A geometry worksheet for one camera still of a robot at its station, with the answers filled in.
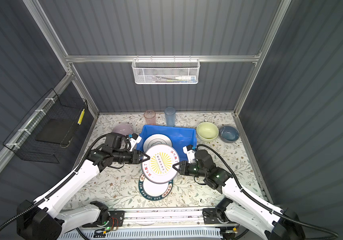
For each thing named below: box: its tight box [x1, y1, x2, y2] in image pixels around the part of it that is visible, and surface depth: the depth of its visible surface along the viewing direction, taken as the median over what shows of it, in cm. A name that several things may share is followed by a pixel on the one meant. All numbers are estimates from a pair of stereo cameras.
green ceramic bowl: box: [196, 121, 219, 142], surface depth 107 cm
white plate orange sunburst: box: [141, 144, 180, 184], surface depth 75 cm
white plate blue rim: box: [143, 133, 173, 152], surface depth 103 cm
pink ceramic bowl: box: [111, 123, 134, 136], surface depth 107 cm
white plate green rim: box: [138, 173, 174, 201], surface depth 82 cm
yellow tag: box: [77, 108, 85, 126], surface depth 84 cm
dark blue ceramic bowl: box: [218, 125, 240, 143], surface depth 104 cm
